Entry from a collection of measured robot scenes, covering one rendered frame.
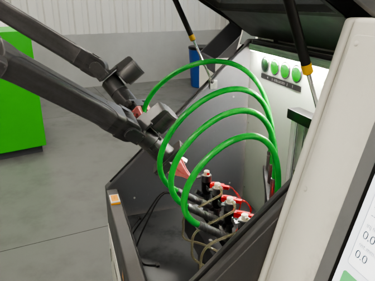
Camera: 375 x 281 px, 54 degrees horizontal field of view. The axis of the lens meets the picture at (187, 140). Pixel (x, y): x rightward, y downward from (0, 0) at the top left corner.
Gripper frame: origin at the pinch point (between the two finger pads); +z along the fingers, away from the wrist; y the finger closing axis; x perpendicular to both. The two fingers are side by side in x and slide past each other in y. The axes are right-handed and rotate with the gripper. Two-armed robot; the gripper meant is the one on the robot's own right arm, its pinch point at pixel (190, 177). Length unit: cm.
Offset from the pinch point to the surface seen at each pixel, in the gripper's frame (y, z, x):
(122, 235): -25.3, -1.8, -2.6
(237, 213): 5.7, 9.4, -15.7
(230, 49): 49, 44, 325
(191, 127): 4.9, -1.4, 32.7
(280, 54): 41.9, -3.9, 13.5
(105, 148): -128, 21, 305
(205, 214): 0.4, 3.5, -16.6
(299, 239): 16.3, 7.3, -39.7
